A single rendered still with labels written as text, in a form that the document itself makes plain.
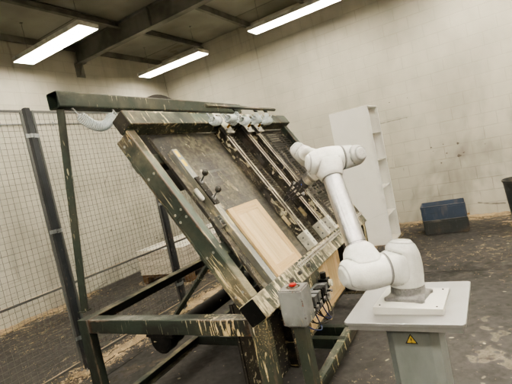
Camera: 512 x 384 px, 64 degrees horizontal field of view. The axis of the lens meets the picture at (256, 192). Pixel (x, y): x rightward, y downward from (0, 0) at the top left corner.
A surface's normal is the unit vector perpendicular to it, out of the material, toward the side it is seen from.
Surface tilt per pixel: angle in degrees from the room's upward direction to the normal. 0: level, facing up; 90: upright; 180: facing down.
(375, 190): 90
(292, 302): 90
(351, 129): 90
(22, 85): 90
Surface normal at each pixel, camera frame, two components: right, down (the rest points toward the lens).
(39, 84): 0.84, -0.15
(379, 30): -0.49, 0.16
